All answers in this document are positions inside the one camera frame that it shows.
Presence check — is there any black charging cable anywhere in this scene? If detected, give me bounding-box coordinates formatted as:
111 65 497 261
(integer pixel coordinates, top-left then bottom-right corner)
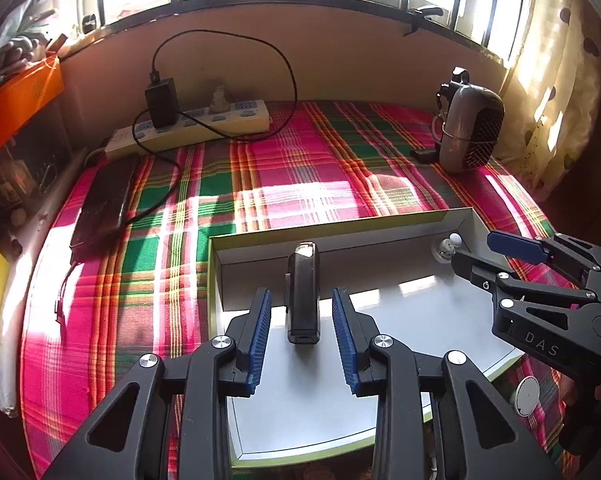
115 28 300 229

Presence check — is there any orange storage box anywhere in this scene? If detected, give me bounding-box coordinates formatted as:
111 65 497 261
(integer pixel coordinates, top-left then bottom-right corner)
0 54 64 148

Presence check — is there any black tablet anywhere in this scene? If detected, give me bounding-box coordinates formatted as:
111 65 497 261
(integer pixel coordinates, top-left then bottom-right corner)
69 154 140 263

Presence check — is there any black rectangular speaker device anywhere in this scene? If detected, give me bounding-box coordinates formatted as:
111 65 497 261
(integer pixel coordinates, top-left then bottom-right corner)
283 242 320 344

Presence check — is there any shallow cardboard box tray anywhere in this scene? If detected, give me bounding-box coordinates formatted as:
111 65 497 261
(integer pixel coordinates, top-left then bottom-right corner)
207 207 521 469

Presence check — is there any white power strip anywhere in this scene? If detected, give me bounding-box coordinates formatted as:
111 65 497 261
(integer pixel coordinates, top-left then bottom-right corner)
134 100 270 152

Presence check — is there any cream dotted curtain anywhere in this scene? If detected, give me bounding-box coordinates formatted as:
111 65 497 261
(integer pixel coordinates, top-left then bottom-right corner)
495 0 601 202

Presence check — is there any small white knob gadget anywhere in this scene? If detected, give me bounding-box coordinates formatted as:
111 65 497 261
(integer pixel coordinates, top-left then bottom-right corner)
431 232 463 263

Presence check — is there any plaid bed cover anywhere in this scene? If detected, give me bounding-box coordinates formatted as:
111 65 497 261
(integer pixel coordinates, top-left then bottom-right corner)
20 102 552 474

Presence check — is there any black charger adapter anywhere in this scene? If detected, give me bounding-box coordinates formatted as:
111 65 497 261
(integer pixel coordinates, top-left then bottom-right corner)
145 70 180 129

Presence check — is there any white plug adapter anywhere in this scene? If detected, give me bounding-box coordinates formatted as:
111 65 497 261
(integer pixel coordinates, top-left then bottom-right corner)
209 86 231 114

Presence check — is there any grey portable fan heater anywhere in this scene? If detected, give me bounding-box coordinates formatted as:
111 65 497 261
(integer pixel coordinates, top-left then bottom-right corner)
436 66 506 174

